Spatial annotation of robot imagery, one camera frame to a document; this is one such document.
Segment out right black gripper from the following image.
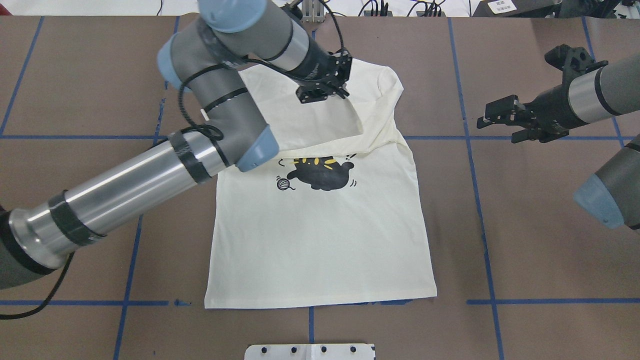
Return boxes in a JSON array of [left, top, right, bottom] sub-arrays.
[[477, 95, 570, 144]]

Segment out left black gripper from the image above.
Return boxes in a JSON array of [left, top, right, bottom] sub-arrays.
[[295, 52, 352, 104]]

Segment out cream long-sleeve cat shirt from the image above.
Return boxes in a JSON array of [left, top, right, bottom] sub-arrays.
[[204, 59, 438, 309]]

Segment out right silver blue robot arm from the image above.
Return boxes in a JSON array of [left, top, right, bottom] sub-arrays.
[[477, 45, 639, 233]]

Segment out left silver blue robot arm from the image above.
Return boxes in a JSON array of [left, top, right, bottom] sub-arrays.
[[0, 0, 353, 289]]

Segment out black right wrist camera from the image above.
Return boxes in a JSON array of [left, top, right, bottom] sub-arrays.
[[544, 44, 610, 76]]

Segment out aluminium frame post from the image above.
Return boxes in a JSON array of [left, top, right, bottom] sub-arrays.
[[299, 0, 326, 25]]

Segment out white camera pole with base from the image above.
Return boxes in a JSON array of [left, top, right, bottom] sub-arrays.
[[243, 342, 377, 360]]

